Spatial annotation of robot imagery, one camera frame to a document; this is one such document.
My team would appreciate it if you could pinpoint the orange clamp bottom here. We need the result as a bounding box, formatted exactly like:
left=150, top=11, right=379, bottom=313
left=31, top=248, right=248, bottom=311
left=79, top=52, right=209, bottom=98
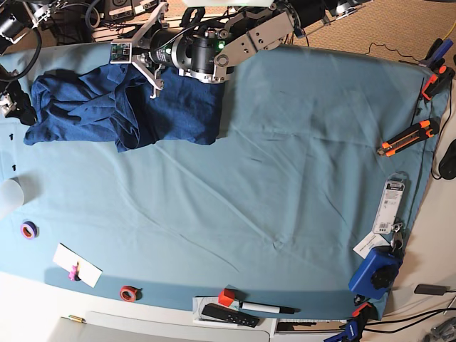
left=352, top=302, right=373, bottom=318

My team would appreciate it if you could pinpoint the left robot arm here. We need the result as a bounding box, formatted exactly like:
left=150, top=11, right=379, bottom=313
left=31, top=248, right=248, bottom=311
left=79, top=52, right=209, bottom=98
left=110, top=1, right=363, bottom=98

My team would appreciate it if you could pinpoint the blue black clamp top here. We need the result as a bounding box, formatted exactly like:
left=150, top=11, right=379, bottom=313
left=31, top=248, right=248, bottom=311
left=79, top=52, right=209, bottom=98
left=418, top=38, right=453, bottom=69

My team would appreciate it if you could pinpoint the purple tape roll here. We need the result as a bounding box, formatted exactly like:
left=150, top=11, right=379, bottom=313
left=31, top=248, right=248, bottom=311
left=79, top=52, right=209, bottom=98
left=21, top=221, right=38, bottom=240

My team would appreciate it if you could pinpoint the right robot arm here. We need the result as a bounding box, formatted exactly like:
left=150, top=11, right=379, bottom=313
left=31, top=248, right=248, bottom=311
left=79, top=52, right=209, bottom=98
left=1, top=1, right=66, bottom=126

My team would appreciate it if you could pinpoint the red tape roll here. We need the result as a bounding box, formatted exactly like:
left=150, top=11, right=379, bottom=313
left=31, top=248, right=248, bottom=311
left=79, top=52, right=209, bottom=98
left=119, top=286, right=142, bottom=303

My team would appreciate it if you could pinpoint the orange black clamp right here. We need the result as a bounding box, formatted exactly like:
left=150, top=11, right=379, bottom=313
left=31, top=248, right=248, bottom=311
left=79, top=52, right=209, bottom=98
left=421, top=65, right=455, bottom=102

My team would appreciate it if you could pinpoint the red cube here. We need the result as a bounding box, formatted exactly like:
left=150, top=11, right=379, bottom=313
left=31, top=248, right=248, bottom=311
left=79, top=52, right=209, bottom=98
left=218, top=288, right=236, bottom=307

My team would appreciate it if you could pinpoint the blue clamp bottom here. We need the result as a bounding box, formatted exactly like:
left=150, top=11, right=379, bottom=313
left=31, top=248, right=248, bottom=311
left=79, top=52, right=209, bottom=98
left=323, top=320, right=363, bottom=342

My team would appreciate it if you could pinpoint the blue box with black knob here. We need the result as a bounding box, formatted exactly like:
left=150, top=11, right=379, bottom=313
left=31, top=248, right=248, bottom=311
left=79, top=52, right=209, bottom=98
left=348, top=246, right=403, bottom=300

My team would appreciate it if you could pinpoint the white card with pink clip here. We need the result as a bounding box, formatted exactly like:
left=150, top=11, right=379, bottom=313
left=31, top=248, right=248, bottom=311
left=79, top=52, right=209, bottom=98
left=53, top=244, right=103, bottom=288

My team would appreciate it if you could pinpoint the translucent plastic cup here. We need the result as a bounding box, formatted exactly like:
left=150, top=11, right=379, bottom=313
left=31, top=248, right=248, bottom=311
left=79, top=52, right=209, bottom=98
left=0, top=179, right=24, bottom=219

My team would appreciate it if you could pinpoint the orange black utility knife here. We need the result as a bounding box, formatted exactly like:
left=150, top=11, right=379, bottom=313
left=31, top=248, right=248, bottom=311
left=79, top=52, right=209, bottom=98
left=377, top=119, right=440, bottom=157

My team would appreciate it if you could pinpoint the light blue table cloth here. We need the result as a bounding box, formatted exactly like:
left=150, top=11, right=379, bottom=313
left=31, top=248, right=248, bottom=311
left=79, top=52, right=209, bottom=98
left=1, top=44, right=453, bottom=319

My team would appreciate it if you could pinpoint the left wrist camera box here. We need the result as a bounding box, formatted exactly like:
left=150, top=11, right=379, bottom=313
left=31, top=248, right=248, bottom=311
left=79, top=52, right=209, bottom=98
left=110, top=43, right=133, bottom=64

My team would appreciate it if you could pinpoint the white black marker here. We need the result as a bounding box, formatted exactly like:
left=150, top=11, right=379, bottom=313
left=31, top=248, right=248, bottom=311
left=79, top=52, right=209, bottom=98
left=239, top=301, right=296, bottom=315

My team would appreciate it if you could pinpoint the white paper card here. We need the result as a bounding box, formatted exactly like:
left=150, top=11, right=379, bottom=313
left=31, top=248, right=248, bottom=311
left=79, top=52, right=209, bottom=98
left=353, top=232, right=390, bottom=259

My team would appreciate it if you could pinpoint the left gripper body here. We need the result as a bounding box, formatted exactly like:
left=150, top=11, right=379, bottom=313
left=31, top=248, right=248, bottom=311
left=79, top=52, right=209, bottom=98
left=132, top=1, right=169, bottom=98

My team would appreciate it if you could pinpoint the black small device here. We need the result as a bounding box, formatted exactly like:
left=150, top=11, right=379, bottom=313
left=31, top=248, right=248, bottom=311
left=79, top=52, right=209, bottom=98
left=414, top=284, right=447, bottom=296

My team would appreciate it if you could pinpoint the black remote control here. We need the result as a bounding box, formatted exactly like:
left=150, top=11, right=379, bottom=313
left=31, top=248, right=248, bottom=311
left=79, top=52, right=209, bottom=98
left=202, top=303, right=260, bottom=328

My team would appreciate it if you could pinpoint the blister pack with tool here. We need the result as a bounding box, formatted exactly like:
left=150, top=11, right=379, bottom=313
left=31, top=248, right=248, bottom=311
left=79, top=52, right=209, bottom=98
left=371, top=172, right=408, bottom=234

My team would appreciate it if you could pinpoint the black computer mouse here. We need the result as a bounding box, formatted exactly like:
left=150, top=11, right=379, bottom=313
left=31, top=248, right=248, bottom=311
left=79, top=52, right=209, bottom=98
left=437, top=140, right=456, bottom=180

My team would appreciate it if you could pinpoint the blue t-shirt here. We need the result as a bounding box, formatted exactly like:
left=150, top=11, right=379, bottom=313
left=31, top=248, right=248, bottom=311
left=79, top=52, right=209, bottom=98
left=24, top=64, right=224, bottom=152

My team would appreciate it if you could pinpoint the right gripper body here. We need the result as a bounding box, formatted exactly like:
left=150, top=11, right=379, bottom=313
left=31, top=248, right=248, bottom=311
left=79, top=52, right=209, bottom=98
left=1, top=83, right=21, bottom=118

